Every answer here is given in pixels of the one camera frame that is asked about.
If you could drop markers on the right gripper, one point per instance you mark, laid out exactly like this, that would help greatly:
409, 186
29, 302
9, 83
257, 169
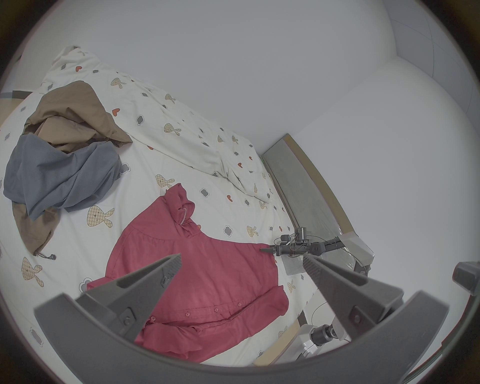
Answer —
287, 249

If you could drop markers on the brown garment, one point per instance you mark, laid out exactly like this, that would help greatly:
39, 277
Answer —
71, 101

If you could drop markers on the grey garment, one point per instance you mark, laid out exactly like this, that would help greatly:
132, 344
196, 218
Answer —
56, 176

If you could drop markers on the bed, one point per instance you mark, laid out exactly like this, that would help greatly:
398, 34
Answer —
112, 232

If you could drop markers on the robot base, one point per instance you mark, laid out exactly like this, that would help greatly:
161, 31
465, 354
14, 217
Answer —
311, 337

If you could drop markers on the white printed quilt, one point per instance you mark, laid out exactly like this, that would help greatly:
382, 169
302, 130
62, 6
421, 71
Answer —
157, 105

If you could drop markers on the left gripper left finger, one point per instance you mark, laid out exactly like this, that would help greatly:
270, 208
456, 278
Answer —
127, 296

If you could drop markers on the clear plastic box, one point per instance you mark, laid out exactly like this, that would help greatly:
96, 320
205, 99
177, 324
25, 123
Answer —
294, 266

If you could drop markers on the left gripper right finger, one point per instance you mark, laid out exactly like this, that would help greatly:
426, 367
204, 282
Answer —
352, 296

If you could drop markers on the red shirt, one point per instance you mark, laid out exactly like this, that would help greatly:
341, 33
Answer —
210, 270

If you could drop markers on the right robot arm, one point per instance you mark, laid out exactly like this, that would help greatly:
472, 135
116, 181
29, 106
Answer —
356, 251

